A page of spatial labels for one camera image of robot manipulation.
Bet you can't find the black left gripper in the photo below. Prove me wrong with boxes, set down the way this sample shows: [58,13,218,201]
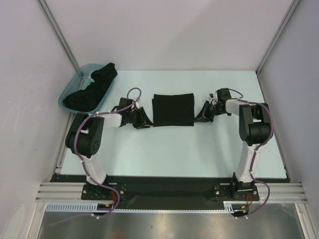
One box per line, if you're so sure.
[127,107,153,129]

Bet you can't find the black t shirt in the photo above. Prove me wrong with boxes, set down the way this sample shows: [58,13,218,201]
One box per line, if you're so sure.
[152,93,194,127]

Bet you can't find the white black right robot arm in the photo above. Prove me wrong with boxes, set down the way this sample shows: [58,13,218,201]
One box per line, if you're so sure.
[194,99,274,200]

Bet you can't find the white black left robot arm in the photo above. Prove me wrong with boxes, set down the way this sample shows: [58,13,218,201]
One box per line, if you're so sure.
[65,106,154,199]

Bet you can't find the black clothes in basket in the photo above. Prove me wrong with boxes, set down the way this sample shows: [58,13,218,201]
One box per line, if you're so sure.
[62,62,118,113]

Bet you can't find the teal plastic basket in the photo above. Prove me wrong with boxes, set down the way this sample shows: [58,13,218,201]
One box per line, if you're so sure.
[58,63,120,117]

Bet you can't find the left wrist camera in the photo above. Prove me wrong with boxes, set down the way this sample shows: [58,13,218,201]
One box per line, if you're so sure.
[117,97,139,112]

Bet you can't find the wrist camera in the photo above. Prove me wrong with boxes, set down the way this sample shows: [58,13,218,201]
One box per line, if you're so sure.
[117,97,139,112]
[216,88,232,102]

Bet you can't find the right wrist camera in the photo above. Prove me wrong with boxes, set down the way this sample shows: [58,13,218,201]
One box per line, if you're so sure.
[216,88,232,102]

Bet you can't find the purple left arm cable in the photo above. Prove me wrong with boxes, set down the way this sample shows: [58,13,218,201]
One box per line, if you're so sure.
[47,87,143,222]

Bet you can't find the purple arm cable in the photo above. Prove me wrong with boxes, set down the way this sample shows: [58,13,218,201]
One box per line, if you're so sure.
[229,89,276,220]
[47,87,143,222]

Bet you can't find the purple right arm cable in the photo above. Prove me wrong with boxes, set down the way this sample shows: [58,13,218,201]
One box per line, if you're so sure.
[229,89,276,220]

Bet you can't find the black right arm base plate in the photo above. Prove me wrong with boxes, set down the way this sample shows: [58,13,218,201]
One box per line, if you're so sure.
[213,183,260,201]

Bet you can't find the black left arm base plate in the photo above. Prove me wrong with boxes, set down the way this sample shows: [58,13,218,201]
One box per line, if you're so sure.
[81,183,127,201]

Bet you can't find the aluminium frame rail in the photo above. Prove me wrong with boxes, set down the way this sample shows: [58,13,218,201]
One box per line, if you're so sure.
[34,181,85,203]

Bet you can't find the light blue slotted cable duct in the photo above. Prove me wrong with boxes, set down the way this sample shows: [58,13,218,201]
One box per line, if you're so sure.
[47,201,119,213]

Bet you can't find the right aluminium corner post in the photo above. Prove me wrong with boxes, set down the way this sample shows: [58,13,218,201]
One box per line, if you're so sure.
[255,0,303,77]

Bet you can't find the aluminium corner post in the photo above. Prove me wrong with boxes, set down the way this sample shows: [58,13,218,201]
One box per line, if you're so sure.
[255,0,303,77]
[36,0,80,72]

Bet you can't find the left aluminium corner post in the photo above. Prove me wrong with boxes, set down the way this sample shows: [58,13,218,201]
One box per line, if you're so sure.
[36,0,80,72]

